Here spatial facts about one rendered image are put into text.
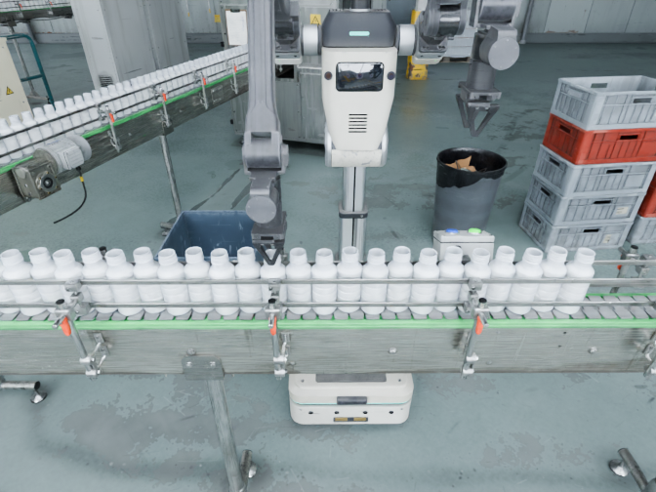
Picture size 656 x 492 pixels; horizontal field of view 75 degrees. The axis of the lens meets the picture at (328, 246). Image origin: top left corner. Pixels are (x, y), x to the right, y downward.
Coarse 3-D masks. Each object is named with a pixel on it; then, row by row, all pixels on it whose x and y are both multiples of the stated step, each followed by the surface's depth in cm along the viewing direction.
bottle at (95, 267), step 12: (84, 252) 97; (96, 252) 96; (96, 264) 97; (84, 276) 98; (96, 276) 97; (96, 288) 99; (108, 288) 100; (96, 300) 101; (108, 300) 102; (108, 312) 103
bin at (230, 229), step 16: (176, 224) 151; (192, 224) 161; (208, 224) 161; (224, 224) 161; (240, 224) 161; (176, 240) 151; (192, 240) 165; (208, 240) 165; (224, 240) 165; (240, 240) 165; (208, 256) 169; (256, 256) 137
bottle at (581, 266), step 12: (576, 252) 98; (588, 252) 98; (576, 264) 98; (588, 264) 96; (564, 276) 100; (576, 276) 97; (588, 276) 97; (564, 288) 101; (576, 288) 99; (564, 300) 102; (576, 300) 100; (564, 312) 103
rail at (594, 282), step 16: (0, 304) 100; (16, 304) 100; (32, 304) 100; (48, 304) 100; (96, 304) 100; (112, 304) 100; (128, 304) 100; (144, 304) 100; (160, 304) 100; (176, 304) 100; (192, 304) 100; (208, 304) 100; (224, 304) 100; (240, 304) 100; (256, 304) 100; (288, 304) 100; (304, 304) 100; (320, 304) 100; (336, 304) 100; (352, 304) 100; (368, 304) 100; (384, 304) 100; (400, 304) 100; (416, 304) 100; (432, 304) 100; (448, 304) 100; (496, 304) 100; (512, 304) 100; (528, 304) 100; (544, 304) 100; (560, 304) 100; (576, 304) 100; (592, 304) 100; (608, 304) 101; (624, 304) 101; (640, 304) 101
